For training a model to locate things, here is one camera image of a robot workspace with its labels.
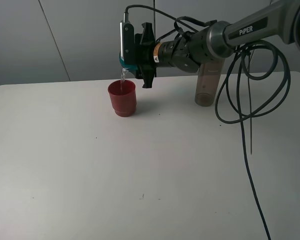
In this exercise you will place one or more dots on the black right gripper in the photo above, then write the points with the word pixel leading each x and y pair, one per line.
pixel 145 43

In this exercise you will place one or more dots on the teal translucent plastic cup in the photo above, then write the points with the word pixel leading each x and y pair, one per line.
pixel 129 67

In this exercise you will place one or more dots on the smoky translucent water bottle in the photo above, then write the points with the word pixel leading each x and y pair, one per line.
pixel 207 82

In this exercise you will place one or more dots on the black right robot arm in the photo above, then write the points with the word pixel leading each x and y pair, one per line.
pixel 198 42

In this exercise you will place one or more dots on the red plastic cup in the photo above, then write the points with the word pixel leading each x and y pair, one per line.
pixel 123 97

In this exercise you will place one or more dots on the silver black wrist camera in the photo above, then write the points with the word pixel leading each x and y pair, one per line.
pixel 127 40

